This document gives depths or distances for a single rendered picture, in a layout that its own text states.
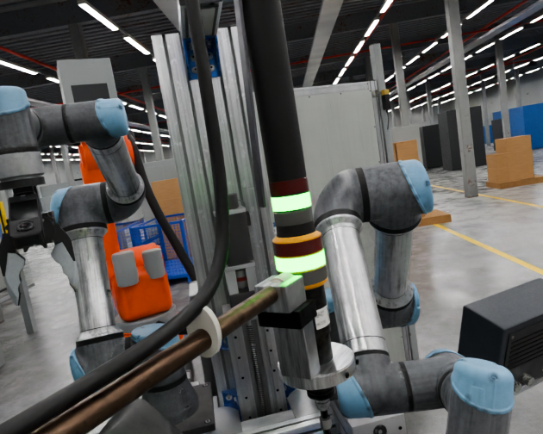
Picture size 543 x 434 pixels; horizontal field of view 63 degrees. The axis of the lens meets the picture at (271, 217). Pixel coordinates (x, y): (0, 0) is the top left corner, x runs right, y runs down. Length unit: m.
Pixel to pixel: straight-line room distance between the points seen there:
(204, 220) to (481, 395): 0.87
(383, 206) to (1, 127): 0.69
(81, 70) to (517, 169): 10.80
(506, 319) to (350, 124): 1.71
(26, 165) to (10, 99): 0.11
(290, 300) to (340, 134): 2.22
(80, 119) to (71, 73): 3.47
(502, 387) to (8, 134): 0.81
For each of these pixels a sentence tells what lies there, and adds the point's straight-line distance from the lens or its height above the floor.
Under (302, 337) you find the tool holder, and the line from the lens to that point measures 0.37.
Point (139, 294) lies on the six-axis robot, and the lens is 4.34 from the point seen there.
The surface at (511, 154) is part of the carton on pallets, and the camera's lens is 12.82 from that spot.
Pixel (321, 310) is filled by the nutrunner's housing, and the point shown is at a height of 1.51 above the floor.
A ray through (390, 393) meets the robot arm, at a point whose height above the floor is 1.28.
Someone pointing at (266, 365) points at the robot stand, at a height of 1.07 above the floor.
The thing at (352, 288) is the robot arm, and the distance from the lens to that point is 0.79.
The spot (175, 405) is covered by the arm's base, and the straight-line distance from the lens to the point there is 1.23.
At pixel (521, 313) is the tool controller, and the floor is 1.23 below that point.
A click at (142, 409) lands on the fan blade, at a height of 1.46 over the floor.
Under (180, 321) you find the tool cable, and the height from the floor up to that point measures 1.56.
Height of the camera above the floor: 1.65
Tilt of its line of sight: 7 degrees down
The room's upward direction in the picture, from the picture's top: 9 degrees counter-clockwise
